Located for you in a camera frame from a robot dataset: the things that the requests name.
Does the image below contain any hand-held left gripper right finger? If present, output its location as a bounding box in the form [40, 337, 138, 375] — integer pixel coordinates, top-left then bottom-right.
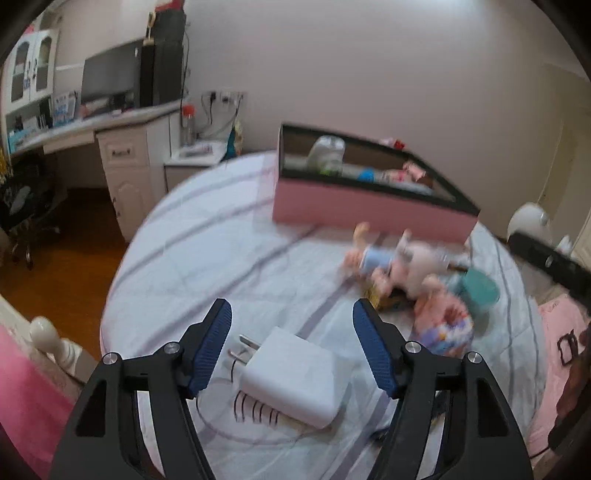
[352, 298, 534, 480]

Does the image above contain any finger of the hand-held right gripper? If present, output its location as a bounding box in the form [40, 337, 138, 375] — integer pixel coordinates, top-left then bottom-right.
[508, 231, 591, 305]

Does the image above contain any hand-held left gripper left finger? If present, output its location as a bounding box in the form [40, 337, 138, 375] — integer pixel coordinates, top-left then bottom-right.
[48, 298, 234, 480]

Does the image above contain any white egg-shaped toy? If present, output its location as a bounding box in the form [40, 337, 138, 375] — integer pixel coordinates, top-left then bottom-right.
[505, 204, 552, 243]

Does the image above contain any teal round lid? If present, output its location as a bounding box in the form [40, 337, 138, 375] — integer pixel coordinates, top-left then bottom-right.
[455, 269, 500, 315]

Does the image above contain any white power adapter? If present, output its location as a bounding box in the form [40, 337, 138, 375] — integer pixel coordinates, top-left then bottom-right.
[228, 326, 349, 429]

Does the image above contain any small pink doll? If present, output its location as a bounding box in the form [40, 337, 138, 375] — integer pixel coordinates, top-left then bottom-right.
[374, 230, 462, 296]

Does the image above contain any pink storage box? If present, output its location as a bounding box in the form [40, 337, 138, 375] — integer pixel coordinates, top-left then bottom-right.
[272, 122, 481, 245]

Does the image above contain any pink printed cloth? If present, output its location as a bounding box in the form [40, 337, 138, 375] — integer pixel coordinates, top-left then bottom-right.
[526, 295, 591, 462]

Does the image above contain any white nightstand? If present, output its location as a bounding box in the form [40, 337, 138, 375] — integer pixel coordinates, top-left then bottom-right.
[164, 143, 232, 195]

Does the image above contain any white desk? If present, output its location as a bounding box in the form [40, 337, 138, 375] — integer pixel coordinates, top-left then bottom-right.
[7, 99, 185, 243]

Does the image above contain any pink blanket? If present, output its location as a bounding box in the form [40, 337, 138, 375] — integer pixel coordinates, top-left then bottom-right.
[0, 323, 77, 480]

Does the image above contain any small white bottle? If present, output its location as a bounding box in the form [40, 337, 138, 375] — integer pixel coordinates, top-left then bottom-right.
[308, 136, 346, 175]

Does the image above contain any yellow snack bag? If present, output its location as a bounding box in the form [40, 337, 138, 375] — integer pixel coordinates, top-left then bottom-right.
[226, 121, 245, 158]

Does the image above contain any water bottle with red cap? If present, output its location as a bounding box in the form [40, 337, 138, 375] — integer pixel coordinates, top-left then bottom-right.
[180, 105, 197, 145]

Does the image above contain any black office chair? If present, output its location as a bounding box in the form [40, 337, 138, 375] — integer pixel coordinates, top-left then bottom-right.
[0, 154, 68, 271]

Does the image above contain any black computer tower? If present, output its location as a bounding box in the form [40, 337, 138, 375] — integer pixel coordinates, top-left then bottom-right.
[139, 39, 185, 109]

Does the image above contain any blue and white box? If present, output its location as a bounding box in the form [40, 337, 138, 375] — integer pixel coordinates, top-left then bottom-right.
[52, 91, 78, 125]

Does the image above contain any black computer monitor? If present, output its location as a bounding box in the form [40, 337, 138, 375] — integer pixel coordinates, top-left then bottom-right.
[81, 39, 144, 107]

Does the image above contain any black speaker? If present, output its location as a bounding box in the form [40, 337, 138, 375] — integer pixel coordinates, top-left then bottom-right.
[150, 10, 186, 43]

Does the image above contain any white glass-door cabinet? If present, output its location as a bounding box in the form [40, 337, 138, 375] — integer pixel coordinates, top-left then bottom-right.
[4, 28, 58, 116]

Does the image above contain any white bed frame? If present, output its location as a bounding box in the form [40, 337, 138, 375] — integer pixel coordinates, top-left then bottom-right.
[28, 316, 93, 384]

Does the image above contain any white wall outlet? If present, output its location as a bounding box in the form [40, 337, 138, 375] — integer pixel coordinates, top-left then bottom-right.
[202, 90, 247, 104]

